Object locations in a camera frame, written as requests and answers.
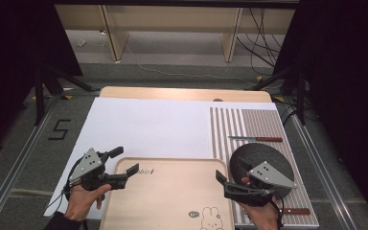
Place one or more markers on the striped grey placemat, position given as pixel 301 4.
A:
pixel 262 121

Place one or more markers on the aluminium floor rail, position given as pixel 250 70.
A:
pixel 16 166
pixel 324 172

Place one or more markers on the light wooden shelf unit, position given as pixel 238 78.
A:
pixel 172 19

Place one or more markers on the white board sheet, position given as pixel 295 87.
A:
pixel 147 127

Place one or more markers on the person's right hand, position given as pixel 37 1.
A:
pixel 263 215

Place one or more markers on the person's left hand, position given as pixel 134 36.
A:
pixel 81 201

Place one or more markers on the small white paper scrap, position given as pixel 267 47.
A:
pixel 81 42

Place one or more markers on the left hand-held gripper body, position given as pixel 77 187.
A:
pixel 87 166

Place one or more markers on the dark grey round plate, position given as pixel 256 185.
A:
pixel 262 152

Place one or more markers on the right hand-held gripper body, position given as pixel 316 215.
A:
pixel 270 177

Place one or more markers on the black curtain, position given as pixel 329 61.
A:
pixel 348 80
pixel 9 64

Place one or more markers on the wooden tray with rabbit print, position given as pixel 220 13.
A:
pixel 159 198

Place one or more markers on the black metal stand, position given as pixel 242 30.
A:
pixel 40 96
pixel 300 96

